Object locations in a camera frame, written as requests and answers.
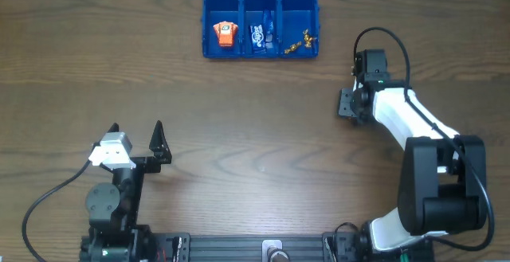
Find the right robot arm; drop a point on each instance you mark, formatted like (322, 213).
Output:
(430, 182)

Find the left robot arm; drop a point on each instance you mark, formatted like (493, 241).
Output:
(115, 210)

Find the blue candy pack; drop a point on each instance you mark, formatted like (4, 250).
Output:
(257, 37)
(268, 23)

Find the orange candy box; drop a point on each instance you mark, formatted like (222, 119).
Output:
(225, 34)

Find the gold candy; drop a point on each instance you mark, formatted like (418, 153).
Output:
(308, 38)
(293, 48)

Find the blue tray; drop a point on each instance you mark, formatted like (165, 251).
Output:
(296, 3)

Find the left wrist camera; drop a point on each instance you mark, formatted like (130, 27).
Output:
(113, 150)

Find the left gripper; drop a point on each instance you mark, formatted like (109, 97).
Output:
(149, 163)

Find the mounting rail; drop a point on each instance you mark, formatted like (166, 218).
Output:
(231, 248)

